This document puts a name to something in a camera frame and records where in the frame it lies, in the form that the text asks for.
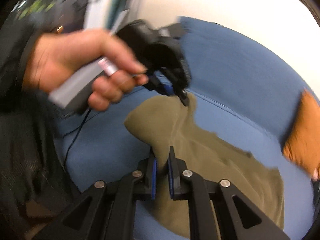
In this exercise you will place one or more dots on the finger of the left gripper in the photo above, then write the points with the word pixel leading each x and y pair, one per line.
pixel 154 84
pixel 179 81

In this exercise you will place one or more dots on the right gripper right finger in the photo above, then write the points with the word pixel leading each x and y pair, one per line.
pixel 218 210

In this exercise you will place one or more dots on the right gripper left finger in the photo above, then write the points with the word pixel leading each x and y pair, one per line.
pixel 106 210

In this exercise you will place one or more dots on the olive green sweatshirt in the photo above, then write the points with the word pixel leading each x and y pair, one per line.
pixel 165 124

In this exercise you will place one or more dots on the black jacket sleeve forearm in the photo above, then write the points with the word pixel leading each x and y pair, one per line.
pixel 30 168

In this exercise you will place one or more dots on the person's left hand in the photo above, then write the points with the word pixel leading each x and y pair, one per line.
pixel 55 57

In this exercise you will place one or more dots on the blue fabric sofa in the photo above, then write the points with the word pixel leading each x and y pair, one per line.
pixel 245 94

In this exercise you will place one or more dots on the orange cushion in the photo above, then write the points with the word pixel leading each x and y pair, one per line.
pixel 302 145

